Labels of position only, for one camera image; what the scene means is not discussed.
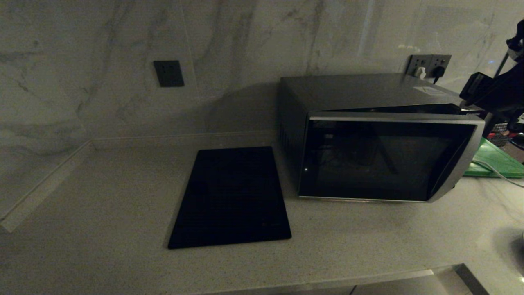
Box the black glass microwave door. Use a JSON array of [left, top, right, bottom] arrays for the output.
[[298, 111, 486, 203]]

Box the silver black microwave oven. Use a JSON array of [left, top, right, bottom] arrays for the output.
[[279, 73, 475, 198]]

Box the green cutting board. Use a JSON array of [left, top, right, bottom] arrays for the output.
[[465, 137, 524, 178]]

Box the black induction cooktop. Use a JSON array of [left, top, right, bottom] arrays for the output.
[[167, 146, 292, 250]]

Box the black wire basket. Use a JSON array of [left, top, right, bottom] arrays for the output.
[[489, 123, 524, 147]]

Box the white power cable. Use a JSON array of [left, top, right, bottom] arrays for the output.
[[473, 160, 524, 189]]

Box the dark double wall socket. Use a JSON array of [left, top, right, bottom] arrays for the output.
[[407, 54, 452, 78]]

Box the dark single wall socket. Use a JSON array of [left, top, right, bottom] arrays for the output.
[[153, 60, 185, 87]]

